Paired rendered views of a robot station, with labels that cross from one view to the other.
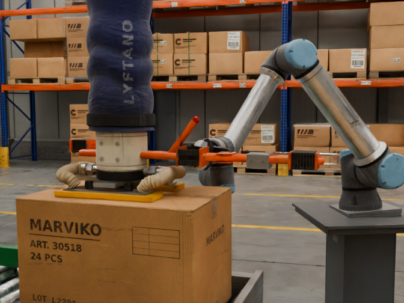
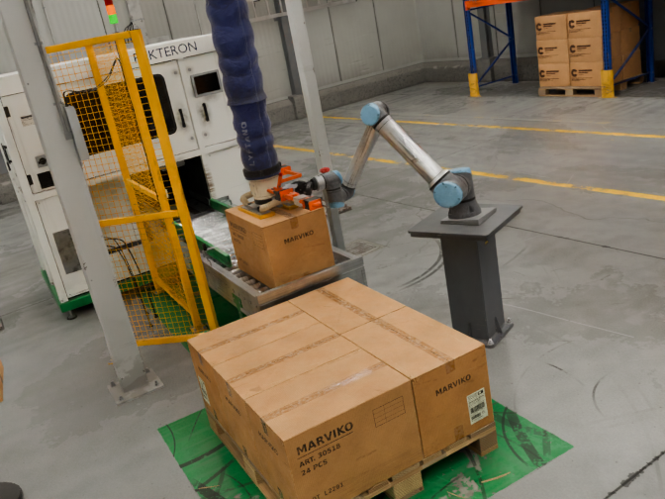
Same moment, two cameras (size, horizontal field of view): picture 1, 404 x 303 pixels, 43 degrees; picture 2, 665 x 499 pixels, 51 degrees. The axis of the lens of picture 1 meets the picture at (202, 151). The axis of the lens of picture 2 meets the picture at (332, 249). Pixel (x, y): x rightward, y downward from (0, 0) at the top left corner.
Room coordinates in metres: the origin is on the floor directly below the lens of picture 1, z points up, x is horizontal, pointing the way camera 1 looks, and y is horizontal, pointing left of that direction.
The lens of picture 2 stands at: (-0.97, -2.90, 2.06)
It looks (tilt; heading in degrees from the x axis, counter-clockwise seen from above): 19 degrees down; 46
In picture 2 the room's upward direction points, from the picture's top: 11 degrees counter-clockwise
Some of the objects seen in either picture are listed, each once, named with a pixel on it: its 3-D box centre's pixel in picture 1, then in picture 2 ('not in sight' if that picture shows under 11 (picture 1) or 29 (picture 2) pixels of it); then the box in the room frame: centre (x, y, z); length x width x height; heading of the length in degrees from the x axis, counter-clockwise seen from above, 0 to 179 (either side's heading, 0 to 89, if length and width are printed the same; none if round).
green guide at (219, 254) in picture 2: not in sight; (186, 238); (1.79, 1.42, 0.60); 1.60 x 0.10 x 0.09; 71
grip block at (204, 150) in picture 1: (192, 156); (283, 193); (1.60, 0.03, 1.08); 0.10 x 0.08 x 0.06; 162
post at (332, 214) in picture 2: not in sight; (338, 245); (2.21, 0.28, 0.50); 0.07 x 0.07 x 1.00; 71
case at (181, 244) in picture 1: (130, 250); (278, 239); (1.67, 0.24, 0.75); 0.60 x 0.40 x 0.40; 71
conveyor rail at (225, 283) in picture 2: not in sight; (197, 263); (1.62, 1.11, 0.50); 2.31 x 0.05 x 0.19; 71
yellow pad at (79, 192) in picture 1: (108, 189); (255, 208); (1.59, 0.30, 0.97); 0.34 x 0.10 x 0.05; 72
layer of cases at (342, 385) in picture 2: not in sight; (330, 377); (1.05, -0.64, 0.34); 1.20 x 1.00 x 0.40; 71
